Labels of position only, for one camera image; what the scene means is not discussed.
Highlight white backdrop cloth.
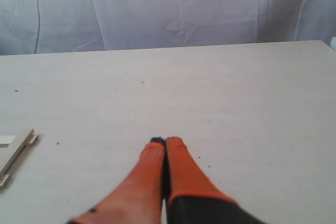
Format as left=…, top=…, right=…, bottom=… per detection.
left=1, top=0, right=335, bottom=55

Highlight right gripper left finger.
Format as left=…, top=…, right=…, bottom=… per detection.
left=68, top=137, right=165, bottom=223

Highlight plain wooden strip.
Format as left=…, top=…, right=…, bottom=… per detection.
left=7, top=128, right=34, bottom=165

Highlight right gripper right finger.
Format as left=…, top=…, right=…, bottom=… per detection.
left=166, top=137, right=262, bottom=224

